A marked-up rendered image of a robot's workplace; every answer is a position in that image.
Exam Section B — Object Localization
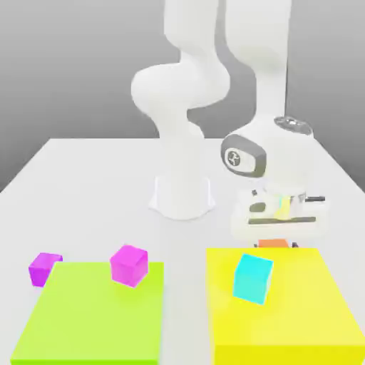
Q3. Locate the small cyan cube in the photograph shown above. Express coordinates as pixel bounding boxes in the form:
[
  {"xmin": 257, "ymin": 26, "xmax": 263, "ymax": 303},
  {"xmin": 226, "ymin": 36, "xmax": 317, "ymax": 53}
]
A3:
[{"xmin": 232, "ymin": 253, "xmax": 274, "ymax": 306}]

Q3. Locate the small orange cube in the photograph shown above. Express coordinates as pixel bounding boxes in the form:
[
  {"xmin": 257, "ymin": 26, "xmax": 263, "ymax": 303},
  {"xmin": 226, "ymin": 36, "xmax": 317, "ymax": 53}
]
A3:
[{"xmin": 257, "ymin": 238, "xmax": 289, "ymax": 249}]

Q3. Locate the small magenta cube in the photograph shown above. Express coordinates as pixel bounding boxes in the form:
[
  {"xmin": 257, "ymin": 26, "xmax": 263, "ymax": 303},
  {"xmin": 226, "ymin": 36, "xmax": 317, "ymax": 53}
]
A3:
[
  {"xmin": 28, "ymin": 252, "xmax": 63, "ymax": 288},
  {"xmin": 109, "ymin": 244, "xmax": 149, "ymax": 288}
]

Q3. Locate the large lime green box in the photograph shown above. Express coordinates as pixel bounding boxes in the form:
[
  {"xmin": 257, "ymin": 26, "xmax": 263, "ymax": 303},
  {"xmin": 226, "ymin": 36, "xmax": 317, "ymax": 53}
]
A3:
[{"xmin": 10, "ymin": 261, "xmax": 165, "ymax": 365}]

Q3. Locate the large yellow box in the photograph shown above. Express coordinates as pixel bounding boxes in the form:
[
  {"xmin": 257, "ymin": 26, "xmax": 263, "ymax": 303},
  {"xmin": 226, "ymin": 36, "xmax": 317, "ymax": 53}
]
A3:
[{"xmin": 205, "ymin": 247, "xmax": 365, "ymax": 365}]

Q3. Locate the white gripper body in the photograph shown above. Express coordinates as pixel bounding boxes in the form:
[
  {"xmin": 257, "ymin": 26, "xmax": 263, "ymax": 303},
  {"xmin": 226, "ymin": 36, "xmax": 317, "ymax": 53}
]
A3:
[{"xmin": 230, "ymin": 201, "xmax": 328, "ymax": 245}]

